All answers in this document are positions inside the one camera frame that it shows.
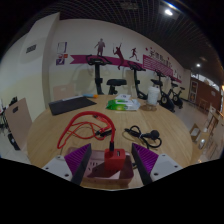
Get green wet wipes pack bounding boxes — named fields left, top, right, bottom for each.
left=105, top=98, right=142, bottom=112

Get black power cable with plug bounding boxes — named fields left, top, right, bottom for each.
left=123, top=125, right=163, bottom=150

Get wall posters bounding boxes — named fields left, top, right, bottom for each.
left=55, top=41, right=69, bottom=66

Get light wooden chair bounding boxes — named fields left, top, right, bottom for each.
left=52, top=83, right=78, bottom=102
left=3, top=97, right=34, bottom=151

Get grey wall vent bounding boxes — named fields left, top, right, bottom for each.
left=25, top=43, right=38, bottom=54

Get red cable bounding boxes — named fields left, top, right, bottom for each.
left=56, top=110, right=117, bottom=152

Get black mouse pad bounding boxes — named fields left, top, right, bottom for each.
left=48, top=96, right=98, bottom=116

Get black exercise bike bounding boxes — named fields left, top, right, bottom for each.
left=150, top=69, right=177, bottom=113
left=127, top=60, right=149, bottom=100
left=85, top=54, right=128, bottom=96
left=169, top=75, right=185, bottom=109

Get round brown coaster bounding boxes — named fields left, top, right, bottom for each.
left=139, top=103, right=158, bottom=112

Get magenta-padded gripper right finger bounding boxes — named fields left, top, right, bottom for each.
left=130, top=142, right=181, bottom=186

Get orange and blue marker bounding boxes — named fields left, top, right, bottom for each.
left=83, top=93, right=100, bottom=99

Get red charger block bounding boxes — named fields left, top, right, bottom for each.
left=104, top=148, right=127, bottom=172

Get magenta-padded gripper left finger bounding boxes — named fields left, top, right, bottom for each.
left=42, top=143, right=93, bottom=186

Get magenta sports wall decal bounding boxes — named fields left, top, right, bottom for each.
left=69, top=38, right=183, bottom=84

